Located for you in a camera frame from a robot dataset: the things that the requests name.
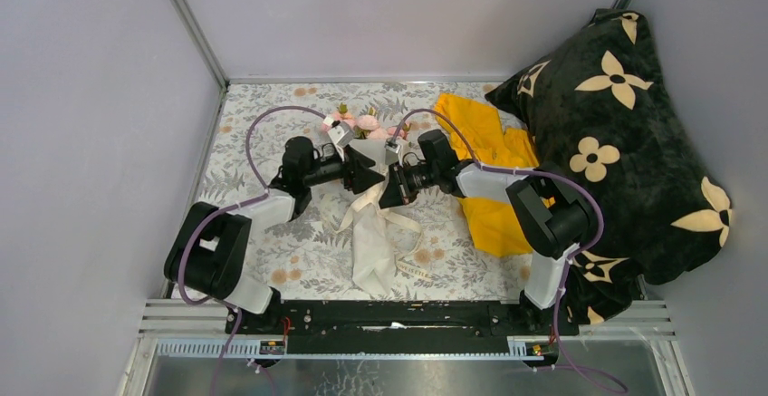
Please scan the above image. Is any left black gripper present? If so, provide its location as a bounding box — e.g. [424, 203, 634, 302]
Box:
[302, 144, 386, 195]

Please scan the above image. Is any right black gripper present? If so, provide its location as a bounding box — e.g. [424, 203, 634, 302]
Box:
[377, 160, 438, 211]

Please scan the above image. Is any pink fake flower stem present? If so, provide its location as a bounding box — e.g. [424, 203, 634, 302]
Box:
[387, 121, 411, 140]
[331, 102, 356, 129]
[355, 108, 390, 140]

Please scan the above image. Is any cream printed ribbon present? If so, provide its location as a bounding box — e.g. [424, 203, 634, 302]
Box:
[320, 194, 424, 274]

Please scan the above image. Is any white wrapping paper sheet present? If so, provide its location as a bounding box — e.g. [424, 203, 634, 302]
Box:
[348, 140, 397, 296]

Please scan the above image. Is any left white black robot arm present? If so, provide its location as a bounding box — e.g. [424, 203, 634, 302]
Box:
[163, 137, 386, 333]

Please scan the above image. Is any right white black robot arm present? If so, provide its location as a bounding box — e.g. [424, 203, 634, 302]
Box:
[379, 130, 604, 334]

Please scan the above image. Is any yellow garment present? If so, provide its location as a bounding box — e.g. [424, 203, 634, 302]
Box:
[431, 93, 556, 259]

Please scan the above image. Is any floral tablecloth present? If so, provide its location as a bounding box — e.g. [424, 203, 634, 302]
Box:
[199, 82, 530, 301]

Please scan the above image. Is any black floral pillow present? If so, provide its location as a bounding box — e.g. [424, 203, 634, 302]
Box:
[485, 9, 733, 324]

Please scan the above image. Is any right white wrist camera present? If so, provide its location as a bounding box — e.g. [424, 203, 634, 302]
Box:
[384, 138, 403, 167]

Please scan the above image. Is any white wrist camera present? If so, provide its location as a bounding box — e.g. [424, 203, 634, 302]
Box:
[384, 138, 403, 167]
[322, 116, 355, 158]

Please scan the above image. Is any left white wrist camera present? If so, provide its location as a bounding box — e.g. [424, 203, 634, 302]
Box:
[322, 116, 355, 158]

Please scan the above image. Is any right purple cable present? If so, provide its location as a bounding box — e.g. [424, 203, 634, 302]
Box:
[389, 108, 630, 394]

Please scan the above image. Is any purple cable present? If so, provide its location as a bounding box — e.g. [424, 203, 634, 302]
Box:
[177, 106, 331, 396]
[389, 108, 630, 394]

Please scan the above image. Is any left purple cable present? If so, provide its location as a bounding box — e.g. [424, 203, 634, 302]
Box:
[177, 106, 331, 396]

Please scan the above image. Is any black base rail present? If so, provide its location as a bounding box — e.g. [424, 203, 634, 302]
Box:
[225, 300, 580, 355]

